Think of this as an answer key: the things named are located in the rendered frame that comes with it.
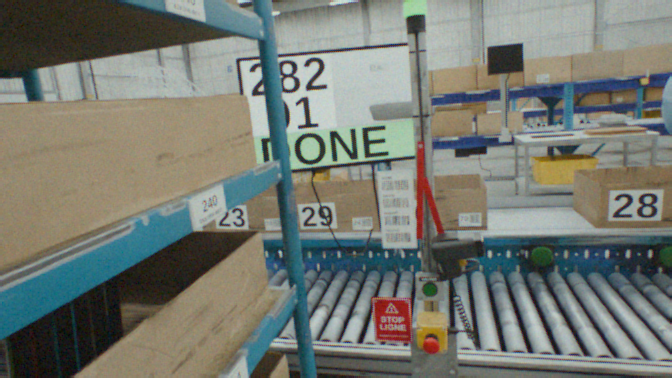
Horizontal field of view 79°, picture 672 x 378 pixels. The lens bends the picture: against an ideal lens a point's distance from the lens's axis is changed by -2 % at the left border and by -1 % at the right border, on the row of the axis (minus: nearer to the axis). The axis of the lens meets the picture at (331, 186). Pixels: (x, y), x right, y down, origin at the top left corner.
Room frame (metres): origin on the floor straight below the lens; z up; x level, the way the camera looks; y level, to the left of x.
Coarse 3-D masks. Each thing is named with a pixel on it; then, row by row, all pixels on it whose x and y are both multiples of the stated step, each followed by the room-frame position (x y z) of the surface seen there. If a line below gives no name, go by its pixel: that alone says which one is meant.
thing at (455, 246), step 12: (432, 240) 0.92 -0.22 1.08; (444, 240) 0.89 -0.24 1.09; (456, 240) 0.88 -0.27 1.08; (468, 240) 0.87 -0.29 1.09; (480, 240) 0.87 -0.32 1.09; (432, 252) 0.90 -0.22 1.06; (444, 252) 0.88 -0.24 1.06; (456, 252) 0.88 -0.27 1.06; (468, 252) 0.87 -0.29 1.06; (480, 252) 0.86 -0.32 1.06; (444, 264) 0.90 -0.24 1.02; (456, 264) 0.89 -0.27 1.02; (444, 276) 0.90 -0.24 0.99; (456, 276) 0.89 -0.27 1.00
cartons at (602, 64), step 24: (648, 48) 5.18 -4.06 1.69; (456, 72) 5.82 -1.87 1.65; (480, 72) 5.72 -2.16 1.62; (528, 72) 5.55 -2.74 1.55; (552, 72) 5.47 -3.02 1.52; (576, 72) 5.40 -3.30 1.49; (600, 72) 5.32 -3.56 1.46; (624, 72) 5.26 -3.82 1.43; (216, 96) 6.83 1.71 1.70; (432, 120) 5.68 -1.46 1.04; (456, 120) 5.57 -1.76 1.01; (480, 120) 5.50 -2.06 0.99
